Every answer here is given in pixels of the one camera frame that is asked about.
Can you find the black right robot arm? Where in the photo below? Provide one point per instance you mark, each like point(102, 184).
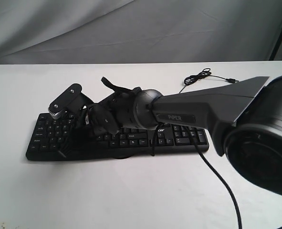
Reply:
point(244, 120)

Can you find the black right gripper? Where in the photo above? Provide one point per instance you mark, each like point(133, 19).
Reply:
point(107, 116)

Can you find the grey backdrop cloth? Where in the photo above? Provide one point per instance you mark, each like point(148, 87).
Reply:
point(137, 31)

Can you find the black Acer keyboard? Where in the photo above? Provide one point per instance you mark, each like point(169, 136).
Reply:
point(48, 134)

